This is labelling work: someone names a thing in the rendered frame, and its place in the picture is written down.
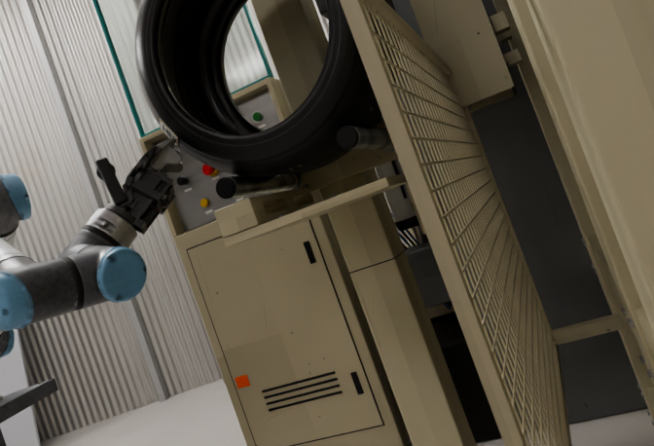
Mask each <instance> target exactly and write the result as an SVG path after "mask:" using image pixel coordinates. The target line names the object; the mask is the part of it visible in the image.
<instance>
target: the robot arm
mask: <svg viewBox="0 0 654 446"><path fill-rule="evenodd" d="M175 143H176V139H175V138H174V137H173V138H171V139H169V140H166V141H164V142H162V143H159V144H158V145H156V146H154V147H153V148H151V149H150V150H149V151H148V152H146V153H145V154H144V155H143V157H142V158H141V159H140V160H139V162H138V163H137V165H136V166H135V167H134V168H133V169H132V170H131V171H130V173H129V174H128V176H127V179H126V182H125V184H123V189H124V191H123V189H122V187H121V184H120V182H119V180H118V178H117V176H116V170H115V168H114V166H113V165H111V164H110V163H109V161H108V159H107V158H102V159H99V160H97V161H95V163H96V166H97V169H96V174H97V176H98V177H99V178H100V179H101V180H103V183H104V185H105V187H106V189H107V191H108V193H109V195H110V197H111V199H112V201H113V203H114V204H108V205H107V206H106V207H105V208H99V209H98V210H97V211H96V212H95V213H94V215H93V216H92V217H91V218H90V220H89V221H88V222H87V223H86V225H85V226H84V227H83V228H82V229H81V231H80V232H79V233H78V234H77V235H76V237H75V238H74V239H73V240H72V242H71V243H70V244H68V246H67V247H66V248H65V249H64V250H63V252H62V253H61V254H60V255H59V257H58V258H56V259H53V260H49V261H44V262H40V263H37V262H36V261H34V260H33V259H31V258H29V257H26V256H25V255H23V254H22V253H21V252H19V251H18V250H16V249H15V248H14V247H13V246H14V241H15V235H16V230H17V228H18V223H19V221H20V220H23V221H25V219H29V218H30V217H31V203H30V199H29V196H28V193H27V190H26V187H25V185H24V183H23V181H22V180H21V178H20V177H19V176H17V175H16V174H13V173H10V174H1V173H0V358H1V357H3V356H5V355H7V354H9V353H10V352H11V351H12V349H13V347H14V343H15V332H14V330H13V329H21V328H23V327H25V326H27V325H29V324H32V323H35V322H39V321H42V320H45V319H49V318H52V317H55V316H61V315H64V314H67V313H71V312H74V311H76V310H82V309H84V308H87V307H91V306H94V305H97V304H101V303H104V302H107V301H111V302H115V303H121V302H125V301H128V300H130V299H132V298H134V297H135V296H136V295H137V294H138V293H139V292H140V291H141V290H142V288H143V286H144V284H145V281H146V277H147V269H146V265H145V262H144V260H143V258H142V257H141V256H140V254H139V253H137V252H136V251H135V250H133V249H130V248H129V246H130V245H131V244H132V242H133V241H134V240H135V238H136V237H137V233H136V231H137V232H139V233H141V234H142V235H144V234H145V233H146V231H147V230H148V229H149V227H150V226H151V225H152V223H153V222H154V220H155V219H156V218H157V216H158V215H159V214H160V215H163V213H164V212H165V210H166V209H167V208H168V206H169V205H170V203H171V202H172V201H173V199H174V198H175V197H176V196H175V195H174V188H173V180H172V179H170V178H168V177H167V176H166V175H167V174H168V173H169V172H173V173H179V172H181V170H182V169H183V166H182V165H181V164H180V163H181V161H182V158H181V156H180V155H179V154H178V153H177V152H175V151H174V150H173V147H174V145H175Z"/></svg>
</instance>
